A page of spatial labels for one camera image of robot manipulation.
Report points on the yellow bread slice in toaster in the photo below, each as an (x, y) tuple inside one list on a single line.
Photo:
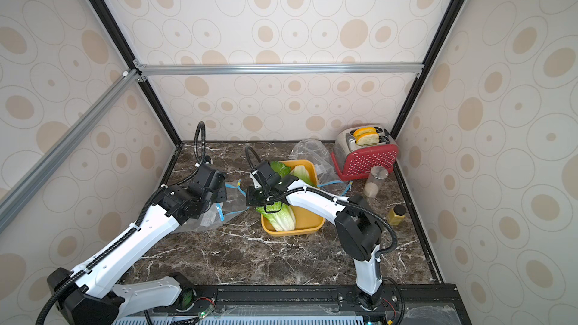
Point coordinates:
[(364, 131)]

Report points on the clear zipper bag blue seal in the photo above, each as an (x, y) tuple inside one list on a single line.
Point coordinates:
[(219, 213)]

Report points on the black corner frame post left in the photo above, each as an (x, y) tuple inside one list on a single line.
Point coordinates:
[(125, 50)]

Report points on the black corner frame post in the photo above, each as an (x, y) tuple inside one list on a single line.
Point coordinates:
[(430, 58), (125, 50)]

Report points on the pale bread slice in toaster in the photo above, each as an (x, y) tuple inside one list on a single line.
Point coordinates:
[(369, 138)]

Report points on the crumpled clear plastic bag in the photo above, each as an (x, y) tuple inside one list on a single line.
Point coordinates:
[(315, 151)]

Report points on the clear jar with metal lid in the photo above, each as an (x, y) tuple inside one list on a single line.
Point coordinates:
[(375, 180)]

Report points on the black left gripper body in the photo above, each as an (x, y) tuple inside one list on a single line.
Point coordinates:
[(219, 194)]

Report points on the aluminium rail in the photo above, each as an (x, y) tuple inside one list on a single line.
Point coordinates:
[(281, 69), (28, 186)]

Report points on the aluminium rail left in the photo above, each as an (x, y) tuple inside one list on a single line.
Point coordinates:
[(28, 186)]

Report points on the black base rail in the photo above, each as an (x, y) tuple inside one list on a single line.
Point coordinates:
[(313, 304)]

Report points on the black corner frame post right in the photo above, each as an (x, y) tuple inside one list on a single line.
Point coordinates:
[(430, 58)]

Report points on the aluminium rail back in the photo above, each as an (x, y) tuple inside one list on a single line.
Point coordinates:
[(281, 69)]

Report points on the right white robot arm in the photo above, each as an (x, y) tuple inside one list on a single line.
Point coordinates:
[(359, 230)]

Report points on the chinese cabbage front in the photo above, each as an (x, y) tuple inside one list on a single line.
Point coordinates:
[(280, 216)]

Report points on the small yellow jar black lid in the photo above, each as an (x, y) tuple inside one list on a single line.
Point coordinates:
[(396, 215)]

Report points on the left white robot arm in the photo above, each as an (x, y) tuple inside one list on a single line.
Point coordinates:
[(91, 294)]

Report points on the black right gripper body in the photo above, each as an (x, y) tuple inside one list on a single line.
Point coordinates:
[(257, 195)]

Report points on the red and silver toaster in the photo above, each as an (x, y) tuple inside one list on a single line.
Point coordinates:
[(353, 162)]

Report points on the yellow plastic tray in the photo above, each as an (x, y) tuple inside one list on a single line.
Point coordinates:
[(306, 222)]

